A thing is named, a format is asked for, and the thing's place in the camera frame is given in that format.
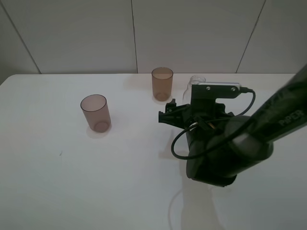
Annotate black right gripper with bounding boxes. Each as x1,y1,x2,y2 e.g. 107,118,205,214
158,99,234,144

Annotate clear plastic water bottle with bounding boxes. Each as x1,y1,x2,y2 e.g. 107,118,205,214
182,75,206,104

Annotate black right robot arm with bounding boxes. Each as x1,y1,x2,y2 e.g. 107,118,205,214
158,68,307,187

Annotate brown translucent plastic cup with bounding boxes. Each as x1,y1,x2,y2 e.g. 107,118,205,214
152,67,173,102

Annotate pink translucent plastic cup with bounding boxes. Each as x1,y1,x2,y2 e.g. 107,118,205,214
80,94,111,133

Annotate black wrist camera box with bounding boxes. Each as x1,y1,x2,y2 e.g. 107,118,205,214
190,82,241,104

